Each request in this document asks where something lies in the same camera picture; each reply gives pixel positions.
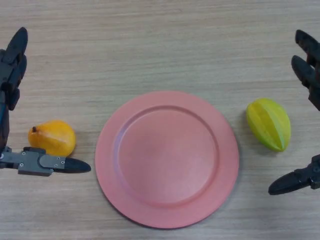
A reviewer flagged orange-yellow pear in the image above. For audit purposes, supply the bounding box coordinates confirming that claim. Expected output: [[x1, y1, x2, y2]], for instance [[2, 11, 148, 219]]
[[27, 119, 77, 157]]

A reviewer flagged yellow-green starfruit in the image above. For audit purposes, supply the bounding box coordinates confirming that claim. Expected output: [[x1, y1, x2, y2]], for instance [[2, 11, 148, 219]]
[[246, 97, 292, 153]]

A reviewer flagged pink round plate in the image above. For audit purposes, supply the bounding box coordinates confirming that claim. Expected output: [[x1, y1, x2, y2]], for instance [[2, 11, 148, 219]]
[[94, 90, 240, 230]]

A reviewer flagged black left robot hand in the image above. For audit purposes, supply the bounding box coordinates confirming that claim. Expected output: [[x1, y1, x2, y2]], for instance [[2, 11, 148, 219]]
[[0, 26, 92, 177]]

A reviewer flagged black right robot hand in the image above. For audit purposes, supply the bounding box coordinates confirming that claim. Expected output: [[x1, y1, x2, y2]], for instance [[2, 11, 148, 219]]
[[268, 29, 320, 196]]

